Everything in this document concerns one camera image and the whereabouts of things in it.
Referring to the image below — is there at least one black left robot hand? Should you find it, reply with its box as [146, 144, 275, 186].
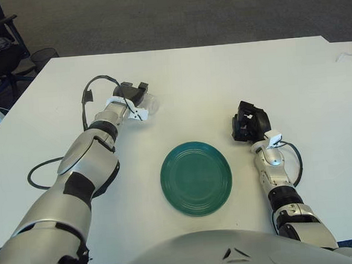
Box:
[112, 80, 151, 112]

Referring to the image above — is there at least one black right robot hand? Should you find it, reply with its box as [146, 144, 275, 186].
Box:
[230, 98, 272, 143]

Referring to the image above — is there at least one clear bottle with blue cap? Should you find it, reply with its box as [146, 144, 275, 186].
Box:
[141, 92, 162, 117]

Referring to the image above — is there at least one green ribbed plate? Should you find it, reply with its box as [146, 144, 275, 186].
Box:
[157, 138, 236, 220]

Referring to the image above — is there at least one black mesh wastebasket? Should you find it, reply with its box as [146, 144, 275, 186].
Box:
[30, 46, 60, 72]

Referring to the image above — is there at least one grey robot torso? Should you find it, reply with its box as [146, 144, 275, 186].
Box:
[106, 219, 352, 264]

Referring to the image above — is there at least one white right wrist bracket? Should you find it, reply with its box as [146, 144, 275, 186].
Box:
[265, 129, 285, 149]

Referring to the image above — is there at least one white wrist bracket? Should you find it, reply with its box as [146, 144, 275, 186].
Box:
[105, 93, 150, 125]
[265, 129, 285, 149]

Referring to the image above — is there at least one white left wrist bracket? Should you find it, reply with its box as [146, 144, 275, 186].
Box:
[105, 93, 150, 125]

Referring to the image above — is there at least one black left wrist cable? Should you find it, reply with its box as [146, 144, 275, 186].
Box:
[80, 74, 125, 132]

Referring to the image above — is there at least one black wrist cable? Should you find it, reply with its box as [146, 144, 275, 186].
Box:
[281, 140, 305, 189]
[80, 74, 125, 132]

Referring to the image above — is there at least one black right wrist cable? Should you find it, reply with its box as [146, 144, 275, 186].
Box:
[281, 140, 305, 189]

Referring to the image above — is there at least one thin white cable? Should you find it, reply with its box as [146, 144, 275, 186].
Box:
[335, 51, 352, 64]

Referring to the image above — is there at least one black left elbow cable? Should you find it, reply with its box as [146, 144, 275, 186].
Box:
[26, 156, 68, 191]

